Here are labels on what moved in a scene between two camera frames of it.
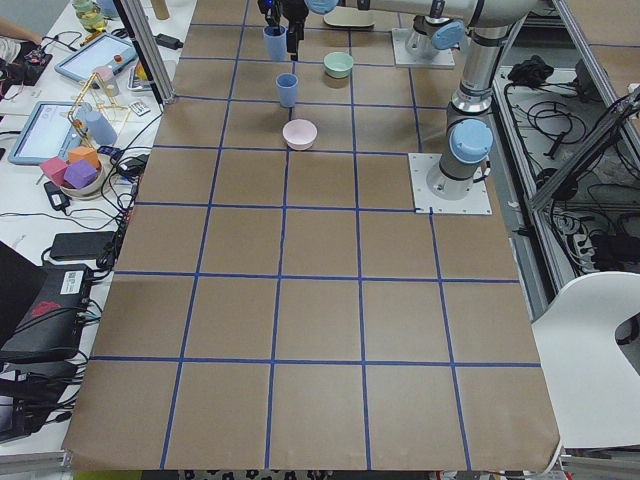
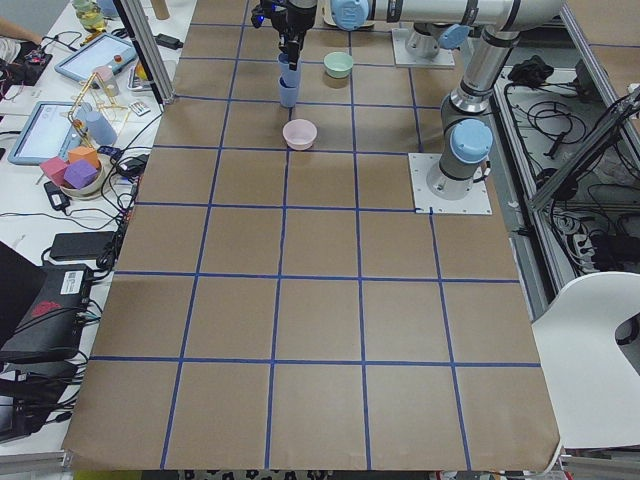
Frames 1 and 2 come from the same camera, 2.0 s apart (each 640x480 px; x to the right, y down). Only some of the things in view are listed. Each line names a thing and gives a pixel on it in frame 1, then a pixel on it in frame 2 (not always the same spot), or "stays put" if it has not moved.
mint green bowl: (337, 64) stays put
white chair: (595, 385) stays put
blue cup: (276, 42) -> (288, 81)
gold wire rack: (96, 114) stays put
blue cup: (287, 83) -> (289, 79)
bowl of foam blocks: (79, 176) stays put
